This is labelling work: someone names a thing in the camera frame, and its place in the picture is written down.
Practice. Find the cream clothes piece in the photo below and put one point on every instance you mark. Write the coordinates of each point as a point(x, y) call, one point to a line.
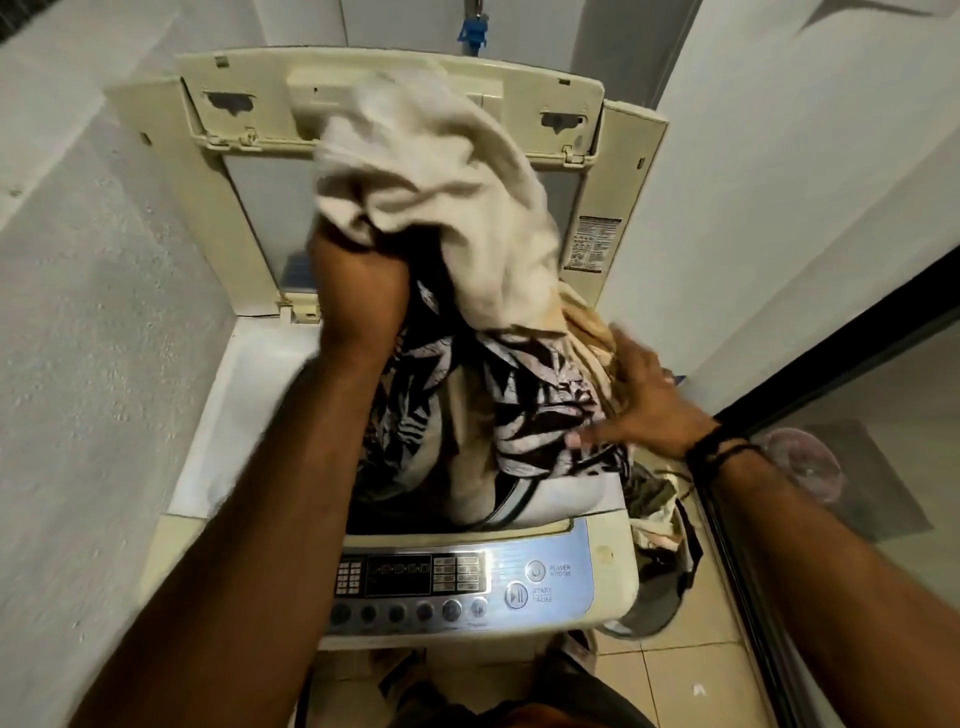
point(450, 187)

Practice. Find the white and blue washing machine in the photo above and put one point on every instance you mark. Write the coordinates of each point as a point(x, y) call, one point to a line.
point(225, 420)

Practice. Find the person's left sandal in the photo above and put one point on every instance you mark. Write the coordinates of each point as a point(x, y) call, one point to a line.
point(401, 671)

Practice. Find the white round laundry hamper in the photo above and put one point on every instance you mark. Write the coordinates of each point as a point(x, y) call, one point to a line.
point(652, 622)

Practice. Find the person's orange shirt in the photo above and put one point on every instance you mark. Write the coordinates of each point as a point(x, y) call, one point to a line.
point(551, 718)

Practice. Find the olive green garment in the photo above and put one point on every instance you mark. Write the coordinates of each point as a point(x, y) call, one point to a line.
point(649, 491)

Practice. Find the pink plastic bucket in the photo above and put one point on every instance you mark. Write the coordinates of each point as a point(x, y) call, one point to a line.
point(795, 457)

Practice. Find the person's right hand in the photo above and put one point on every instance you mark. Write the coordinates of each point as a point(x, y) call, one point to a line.
point(660, 420)

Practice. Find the person's left hand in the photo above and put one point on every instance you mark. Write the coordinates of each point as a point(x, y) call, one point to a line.
point(360, 300)

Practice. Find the grey floor mat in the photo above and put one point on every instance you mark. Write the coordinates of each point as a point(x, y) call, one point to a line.
point(885, 487)

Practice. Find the person's right sandal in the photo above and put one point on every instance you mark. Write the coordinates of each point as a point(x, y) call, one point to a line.
point(579, 649)

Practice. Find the person's sandal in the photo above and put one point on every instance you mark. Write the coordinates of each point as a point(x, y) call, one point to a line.
point(579, 649)
point(401, 671)

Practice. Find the black wrist band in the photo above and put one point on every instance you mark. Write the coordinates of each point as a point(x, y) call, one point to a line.
point(716, 454)

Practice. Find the blue water tap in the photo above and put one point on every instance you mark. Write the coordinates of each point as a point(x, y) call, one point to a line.
point(474, 30)

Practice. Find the person's left forearm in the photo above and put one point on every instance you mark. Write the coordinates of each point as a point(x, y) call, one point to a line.
point(240, 562)

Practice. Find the washing machine glass lid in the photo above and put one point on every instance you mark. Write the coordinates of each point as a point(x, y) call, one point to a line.
point(525, 90)

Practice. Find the black white leaf-print garment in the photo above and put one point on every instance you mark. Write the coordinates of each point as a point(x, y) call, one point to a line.
point(525, 435)

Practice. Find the black white warning sticker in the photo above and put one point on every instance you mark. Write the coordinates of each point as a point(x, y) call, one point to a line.
point(592, 244)

